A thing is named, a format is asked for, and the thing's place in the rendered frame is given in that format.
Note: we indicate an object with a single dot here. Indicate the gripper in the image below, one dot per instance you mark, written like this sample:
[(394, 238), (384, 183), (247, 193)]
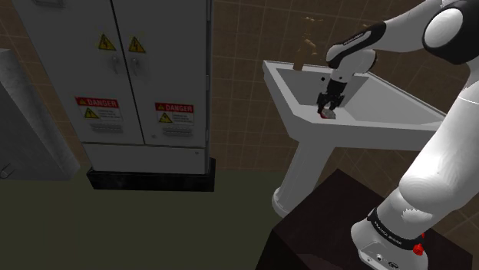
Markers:
[(335, 89)]

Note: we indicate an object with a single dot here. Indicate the small red and grey object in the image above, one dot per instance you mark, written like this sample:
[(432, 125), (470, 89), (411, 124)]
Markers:
[(328, 113)]

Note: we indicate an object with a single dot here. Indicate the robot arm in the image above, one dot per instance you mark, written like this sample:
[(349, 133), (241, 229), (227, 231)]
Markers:
[(441, 157)]

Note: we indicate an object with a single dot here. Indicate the brass faucet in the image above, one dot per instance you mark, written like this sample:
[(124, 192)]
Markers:
[(305, 46)]

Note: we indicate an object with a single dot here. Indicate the dark robot stand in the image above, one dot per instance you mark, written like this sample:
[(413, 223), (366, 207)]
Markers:
[(322, 228)]

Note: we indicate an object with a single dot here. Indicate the grey electrical cabinet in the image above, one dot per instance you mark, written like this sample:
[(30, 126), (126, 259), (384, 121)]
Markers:
[(149, 74)]

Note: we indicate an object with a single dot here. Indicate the white pedestal sink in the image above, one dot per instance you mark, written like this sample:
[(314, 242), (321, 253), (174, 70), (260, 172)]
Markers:
[(374, 123)]

